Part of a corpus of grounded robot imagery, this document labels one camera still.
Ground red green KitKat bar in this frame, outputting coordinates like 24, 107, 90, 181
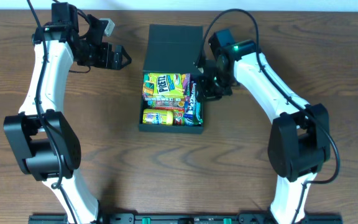
186, 82, 203, 126

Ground yellow green Pretz box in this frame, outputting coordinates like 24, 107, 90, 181
142, 73, 191, 100

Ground dark green gift box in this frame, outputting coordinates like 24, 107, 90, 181
139, 24, 203, 134

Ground brown Pocky box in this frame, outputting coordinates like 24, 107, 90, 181
145, 100, 188, 108

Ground colourful gummy candy bag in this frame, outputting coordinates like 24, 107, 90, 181
155, 106, 185, 126

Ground yellow Mentos bottle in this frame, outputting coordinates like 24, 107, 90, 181
142, 109, 173, 126

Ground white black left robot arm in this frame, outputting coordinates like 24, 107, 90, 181
3, 1, 134, 223

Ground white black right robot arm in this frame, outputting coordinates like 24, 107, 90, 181
196, 29, 332, 223

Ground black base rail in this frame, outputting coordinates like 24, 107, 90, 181
28, 212, 343, 224

